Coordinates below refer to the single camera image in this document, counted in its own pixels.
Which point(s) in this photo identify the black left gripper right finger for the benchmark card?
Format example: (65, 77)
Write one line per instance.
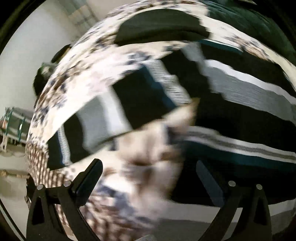
(254, 222)

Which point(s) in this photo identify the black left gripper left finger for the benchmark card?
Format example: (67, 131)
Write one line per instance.
(43, 220)

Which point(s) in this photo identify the black grey white striped sweater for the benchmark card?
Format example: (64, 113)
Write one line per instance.
(205, 102)

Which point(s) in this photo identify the black clothes pile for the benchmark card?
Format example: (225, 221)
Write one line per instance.
(47, 69)

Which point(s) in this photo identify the floral bed blanket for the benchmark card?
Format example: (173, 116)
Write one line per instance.
(155, 27)

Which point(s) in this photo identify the green white storage rack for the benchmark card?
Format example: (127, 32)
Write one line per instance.
(15, 126)

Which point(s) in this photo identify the dark green plush blanket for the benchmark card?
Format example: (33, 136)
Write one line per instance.
(270, 22)

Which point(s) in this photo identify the left green curtain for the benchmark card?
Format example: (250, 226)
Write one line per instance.
(80, 14)

